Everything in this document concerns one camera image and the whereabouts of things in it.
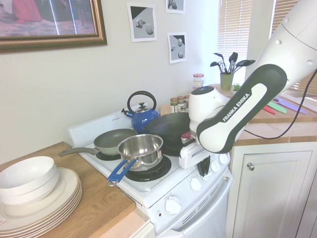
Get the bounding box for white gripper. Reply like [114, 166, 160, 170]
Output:
[178, 143, 211, 178]

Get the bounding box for white electric stove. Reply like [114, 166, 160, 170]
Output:
[67, 109, 233, 238]

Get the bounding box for black coil burner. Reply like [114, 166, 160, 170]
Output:
[161, 144, 183, 157]
[95, 150, 122, 162]
[123, 155, 172, 183]

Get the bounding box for large white oven knob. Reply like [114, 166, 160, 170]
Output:
[164, 195, 183, 216]

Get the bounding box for black wok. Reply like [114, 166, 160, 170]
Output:
[142, 113, 192, 152]

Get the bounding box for white cabinet door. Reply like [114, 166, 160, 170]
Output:
[227, 142, 317, 238]

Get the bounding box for green utensil holder cup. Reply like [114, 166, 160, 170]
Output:
[220, 72, 234, 91]

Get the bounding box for grey frying pan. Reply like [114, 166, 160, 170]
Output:
[58, 128, 138, 157]

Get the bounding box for green knife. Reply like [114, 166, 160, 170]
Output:
[267, 101, 288, 115]

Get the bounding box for purple knife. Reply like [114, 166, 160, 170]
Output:
[273, 97, 308, 115]

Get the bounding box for black spatula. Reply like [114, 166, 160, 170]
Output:
[210, 52, 226, 74]

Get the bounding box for black tongs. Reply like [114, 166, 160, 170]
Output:
[228, 52, 239, 74]

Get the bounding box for black slotted spoon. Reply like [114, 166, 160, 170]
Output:
[233, 59, 256, 74]

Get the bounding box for small grey shapes print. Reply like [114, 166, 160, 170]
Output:
[167, 31, 187, 65]

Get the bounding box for cream dinner plate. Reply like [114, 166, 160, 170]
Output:
[0, 189, 82, 230]
[0, 192, 83, 233]
[0, 183, 81, 224]
[0, 186, 82, 227]
[0, 194, 83, 236]
[0, 167, 80, 221]

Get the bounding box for large grey shapes print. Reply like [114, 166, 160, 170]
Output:
[127, 1, 158, 43]

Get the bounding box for white bowl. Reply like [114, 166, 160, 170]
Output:
[0, 156, 55, 192]
[0, 170, 59, 206]

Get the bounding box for cropped grey shapes print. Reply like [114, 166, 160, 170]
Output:
[165, 0, 186, 14]

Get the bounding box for gold framed painting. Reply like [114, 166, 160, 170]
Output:
[0, 0, 108, 54]

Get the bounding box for steel saucepan blue handle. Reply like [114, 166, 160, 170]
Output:
[106, 133, 164, 186]

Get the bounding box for blue kettle black handle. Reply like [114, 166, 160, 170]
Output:
[120, 90, 159, 133]

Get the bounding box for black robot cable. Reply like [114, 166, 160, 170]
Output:
[243, 72, 317, 139]

